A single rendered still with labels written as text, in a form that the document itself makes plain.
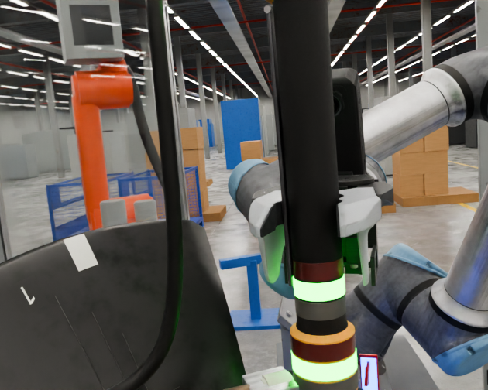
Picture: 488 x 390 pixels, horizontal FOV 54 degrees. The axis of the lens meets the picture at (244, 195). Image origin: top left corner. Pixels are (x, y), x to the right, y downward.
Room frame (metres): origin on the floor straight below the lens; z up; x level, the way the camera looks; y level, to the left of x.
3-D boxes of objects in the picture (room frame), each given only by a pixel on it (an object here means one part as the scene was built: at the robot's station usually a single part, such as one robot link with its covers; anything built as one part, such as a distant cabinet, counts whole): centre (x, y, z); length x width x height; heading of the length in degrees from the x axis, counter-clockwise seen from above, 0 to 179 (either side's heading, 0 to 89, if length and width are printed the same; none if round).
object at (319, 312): (0.31, -0.04, 1.40); 0.03 x 0.03 x 0.01
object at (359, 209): (0.30, -0.07, 1.44); 0.09 x 0.03 x 0.06; 172
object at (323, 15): (0.31, -0.04, 1.49); 0.03 x 0.03 x 0.21
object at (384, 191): (0.35, -0.08, 1.46); 0.09 x 0.05 x 0.02; 172
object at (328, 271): (0.31, -0.04, 1.43); 0.03 x 0.03 x 0.01
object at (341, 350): (0.31, -0.04, 1.38); 0.04 x 0.04 x 0.01
